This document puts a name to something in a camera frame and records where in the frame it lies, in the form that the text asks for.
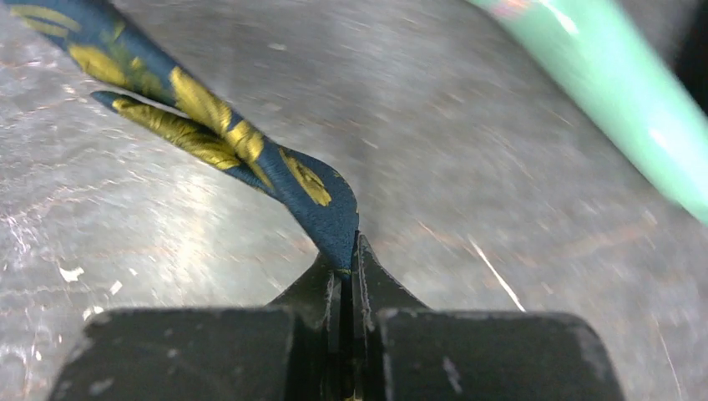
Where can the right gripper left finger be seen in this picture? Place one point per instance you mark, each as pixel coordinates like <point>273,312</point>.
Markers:
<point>285,350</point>

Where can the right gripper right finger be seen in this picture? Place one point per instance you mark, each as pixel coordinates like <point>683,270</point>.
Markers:
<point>413,352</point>

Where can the navy yellow floral tie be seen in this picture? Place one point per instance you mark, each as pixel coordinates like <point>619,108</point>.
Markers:
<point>150,88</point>

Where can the mint green flashlight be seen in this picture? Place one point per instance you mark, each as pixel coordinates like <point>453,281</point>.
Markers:
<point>594,53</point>

